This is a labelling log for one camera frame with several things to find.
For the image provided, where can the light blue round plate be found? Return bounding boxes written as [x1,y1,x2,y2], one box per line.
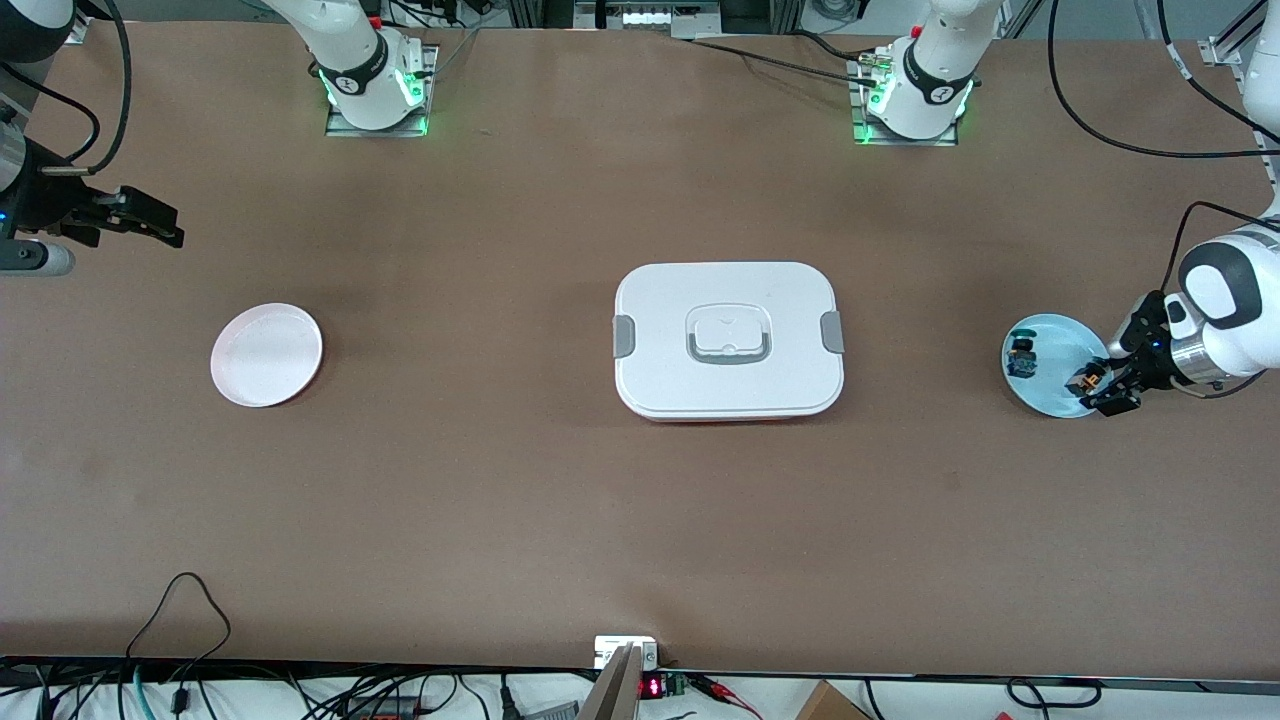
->
[1002,313,1114,419]

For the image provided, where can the pink round plate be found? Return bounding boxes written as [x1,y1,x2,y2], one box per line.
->
[210,303,324,409]

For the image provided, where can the white lidded lunch box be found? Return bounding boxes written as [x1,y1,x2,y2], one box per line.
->
[612,262,846,423]

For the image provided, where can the brown cardboard box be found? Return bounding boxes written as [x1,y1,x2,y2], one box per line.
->
[795,680,871,720]

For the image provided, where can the red alligator clip lead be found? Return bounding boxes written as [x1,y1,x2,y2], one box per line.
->
[690,674,763,720]

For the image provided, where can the white mounting block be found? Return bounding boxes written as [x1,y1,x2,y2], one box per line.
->
[594,636,660,669]

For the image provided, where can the aluminium profile bar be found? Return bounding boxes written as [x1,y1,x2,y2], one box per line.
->
[578,643,646,720]

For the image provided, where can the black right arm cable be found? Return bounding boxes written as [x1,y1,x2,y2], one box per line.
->
[0,0,134,179]

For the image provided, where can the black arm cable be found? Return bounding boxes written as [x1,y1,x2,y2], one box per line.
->
[0,0,134,179]
[1047,0,1280,301]

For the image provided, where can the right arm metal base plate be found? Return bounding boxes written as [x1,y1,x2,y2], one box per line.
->
[324,44,439,139]

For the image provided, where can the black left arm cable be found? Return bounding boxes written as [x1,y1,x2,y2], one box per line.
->
[1047,0,1280,301]

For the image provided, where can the black flat loop cable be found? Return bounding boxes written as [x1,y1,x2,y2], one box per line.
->
[1005,677,1105,711]

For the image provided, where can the aluminium corner bracket rail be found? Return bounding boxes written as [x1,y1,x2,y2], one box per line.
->
[1198,0,1280,191]

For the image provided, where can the black looped cable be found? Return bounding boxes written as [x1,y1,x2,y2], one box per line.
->
[125,572,233,691]

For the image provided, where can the black base power cable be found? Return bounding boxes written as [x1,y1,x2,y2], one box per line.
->
[685,30,883,89]

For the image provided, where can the teal cable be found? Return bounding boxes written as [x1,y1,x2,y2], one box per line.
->
[128,665,163,720]

